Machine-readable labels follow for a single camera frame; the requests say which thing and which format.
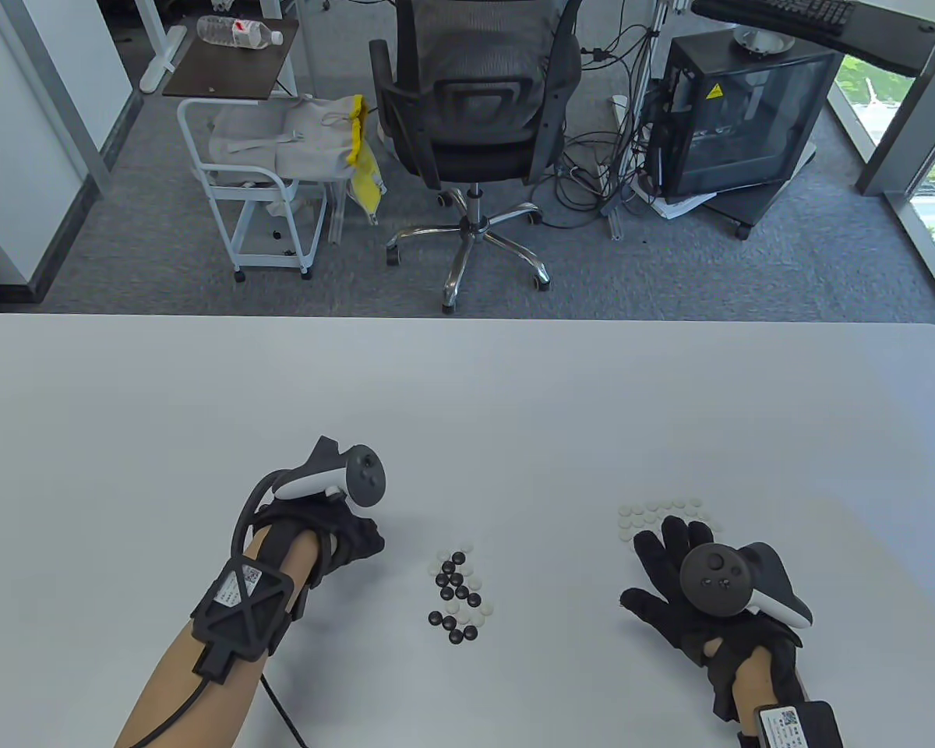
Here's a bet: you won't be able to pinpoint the person's left hand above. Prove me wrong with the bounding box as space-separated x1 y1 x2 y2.
253 501 386 591

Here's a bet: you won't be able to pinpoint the person's right hand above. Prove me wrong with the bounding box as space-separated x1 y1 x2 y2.
620 516 807 725

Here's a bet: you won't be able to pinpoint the group of white go stones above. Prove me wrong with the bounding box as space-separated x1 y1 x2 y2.
617 499 722 546

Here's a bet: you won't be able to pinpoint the pile of mixed go stones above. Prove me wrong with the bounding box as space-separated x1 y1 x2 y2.
427 545 494 646

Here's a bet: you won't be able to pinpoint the black white hand controller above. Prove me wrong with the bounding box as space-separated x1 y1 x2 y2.
271 436 388 509
679 542 813 630

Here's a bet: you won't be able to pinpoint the white metal cart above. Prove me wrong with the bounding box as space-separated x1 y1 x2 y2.
177 97 330 283

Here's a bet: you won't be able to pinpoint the yellow plastic bag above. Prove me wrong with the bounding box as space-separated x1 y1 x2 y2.
346 95 386 227

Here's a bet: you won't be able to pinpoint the aluminium profile stand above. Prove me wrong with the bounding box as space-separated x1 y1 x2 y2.
608 0 671 238

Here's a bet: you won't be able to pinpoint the white papers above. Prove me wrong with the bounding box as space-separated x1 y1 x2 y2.
631 175 718 221

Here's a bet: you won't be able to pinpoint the black rolling platform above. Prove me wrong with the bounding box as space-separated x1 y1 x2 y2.
701 140 819 241

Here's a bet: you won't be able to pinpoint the grey fabric bag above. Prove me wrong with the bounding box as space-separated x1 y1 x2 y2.
206 97 359 184

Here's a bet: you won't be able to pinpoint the black mesh office chair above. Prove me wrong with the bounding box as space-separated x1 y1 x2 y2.
369 0 584 315

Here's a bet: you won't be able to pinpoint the black computer tower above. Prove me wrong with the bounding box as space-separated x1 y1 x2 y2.
645 33 844 199

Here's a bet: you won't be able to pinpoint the small brown side table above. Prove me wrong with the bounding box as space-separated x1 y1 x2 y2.
162 16 301 101

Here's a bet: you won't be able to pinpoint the white desk leg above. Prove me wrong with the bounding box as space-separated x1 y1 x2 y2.
136 0 189 96

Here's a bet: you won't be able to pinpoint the clear plastic water bottle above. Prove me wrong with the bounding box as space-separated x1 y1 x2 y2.
196 14 284 50

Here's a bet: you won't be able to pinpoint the white bowl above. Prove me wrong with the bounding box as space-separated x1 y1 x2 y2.
732 23 796 57

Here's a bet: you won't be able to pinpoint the black desk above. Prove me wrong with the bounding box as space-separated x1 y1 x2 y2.
690 0 935 77

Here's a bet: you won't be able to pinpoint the black keyboard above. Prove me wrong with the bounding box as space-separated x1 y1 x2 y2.
760 0 858 36

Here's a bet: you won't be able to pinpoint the black framed wrist camera module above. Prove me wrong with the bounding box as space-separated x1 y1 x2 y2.
191 557 297 685

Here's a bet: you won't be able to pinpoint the black boxed wrist camera module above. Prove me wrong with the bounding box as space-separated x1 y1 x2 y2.
736 701 842 748

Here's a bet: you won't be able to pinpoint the black braided cable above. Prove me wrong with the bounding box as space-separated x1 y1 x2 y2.
129 674 309 748

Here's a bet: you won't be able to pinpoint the tangle of black cables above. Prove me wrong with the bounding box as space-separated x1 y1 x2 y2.
542 0 671 231

